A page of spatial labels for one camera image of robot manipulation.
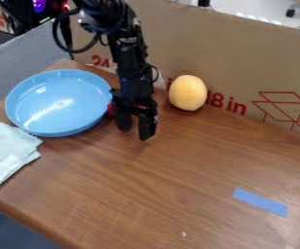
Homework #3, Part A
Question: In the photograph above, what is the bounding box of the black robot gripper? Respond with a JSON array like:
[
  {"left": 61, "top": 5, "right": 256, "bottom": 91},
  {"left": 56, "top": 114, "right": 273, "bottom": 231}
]
[{"left": 110, "top": 36, "right": 160, "bottom": 141}]

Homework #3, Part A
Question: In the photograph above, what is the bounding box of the red rectangular block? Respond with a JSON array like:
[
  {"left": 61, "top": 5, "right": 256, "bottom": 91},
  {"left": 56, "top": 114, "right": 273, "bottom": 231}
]
[{"left": 108, "top": 103, "right": 116, "bottom": 118}]

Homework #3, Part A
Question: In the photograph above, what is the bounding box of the light blue folded cloth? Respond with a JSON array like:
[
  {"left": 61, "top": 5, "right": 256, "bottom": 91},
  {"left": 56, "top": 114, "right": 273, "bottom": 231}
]
[{"left": 0, "top": 123, "right": 42, "bottom": 185}]

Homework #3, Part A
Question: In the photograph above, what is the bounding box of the yellow round fruit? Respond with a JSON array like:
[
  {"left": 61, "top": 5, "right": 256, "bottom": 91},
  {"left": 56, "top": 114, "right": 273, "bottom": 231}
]
[{"left": 169, "top": 75, "right": 208, "bottom": 111}]

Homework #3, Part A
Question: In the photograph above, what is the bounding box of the light blue plate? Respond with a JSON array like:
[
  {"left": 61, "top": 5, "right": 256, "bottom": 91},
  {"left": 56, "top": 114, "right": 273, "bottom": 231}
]
[{"left": 5, "top": 69, "right": 113, "bottom": 137}]

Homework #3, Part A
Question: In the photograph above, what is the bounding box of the grey fabric panel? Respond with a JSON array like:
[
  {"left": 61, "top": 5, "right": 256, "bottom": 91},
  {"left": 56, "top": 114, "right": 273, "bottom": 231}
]
[{"left": 0, "top": 21, "right": 70, "bottom": 100}]

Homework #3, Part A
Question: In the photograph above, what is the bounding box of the black computer tower with lights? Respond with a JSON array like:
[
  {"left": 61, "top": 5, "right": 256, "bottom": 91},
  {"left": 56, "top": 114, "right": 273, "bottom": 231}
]
[{"left": 0, "top": 0, "right": 70, "bottom": 36}]

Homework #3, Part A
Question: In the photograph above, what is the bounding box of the blue tape strip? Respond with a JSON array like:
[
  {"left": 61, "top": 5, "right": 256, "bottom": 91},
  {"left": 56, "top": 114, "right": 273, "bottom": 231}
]
[{"left": 233, "top": 188, "right": 288, "bottom": 217}]

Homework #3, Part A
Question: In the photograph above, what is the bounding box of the brown cardboard box wall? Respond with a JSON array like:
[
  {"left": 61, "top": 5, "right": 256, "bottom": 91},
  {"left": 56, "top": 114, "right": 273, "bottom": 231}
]
[{"left": 69, "top": 0, "right": 300, "bottom": 138}]

